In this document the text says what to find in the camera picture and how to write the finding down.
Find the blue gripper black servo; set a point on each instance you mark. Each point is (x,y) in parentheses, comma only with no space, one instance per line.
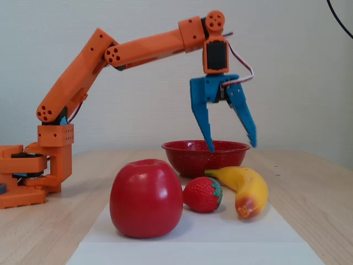
(207,89)

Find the yellow toy banana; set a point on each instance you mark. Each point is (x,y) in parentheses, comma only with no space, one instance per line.
(248,185)

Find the orange robot base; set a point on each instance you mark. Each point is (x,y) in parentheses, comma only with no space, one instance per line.
(59,165)

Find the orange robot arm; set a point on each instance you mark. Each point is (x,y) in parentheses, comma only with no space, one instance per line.
(143,45)

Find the red speckled enamel bowl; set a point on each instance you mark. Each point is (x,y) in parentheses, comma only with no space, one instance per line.
(193,163)

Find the red toy strawberry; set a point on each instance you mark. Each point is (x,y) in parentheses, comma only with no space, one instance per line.
(200,196)

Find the red toy apple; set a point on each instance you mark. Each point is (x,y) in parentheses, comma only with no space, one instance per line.
(146,198)

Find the white paper sheet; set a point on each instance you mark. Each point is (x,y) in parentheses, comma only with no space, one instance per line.
(193,254)
(248,229)

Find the dark blue clamp piece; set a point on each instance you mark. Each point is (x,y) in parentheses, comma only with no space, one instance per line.
(2,188)

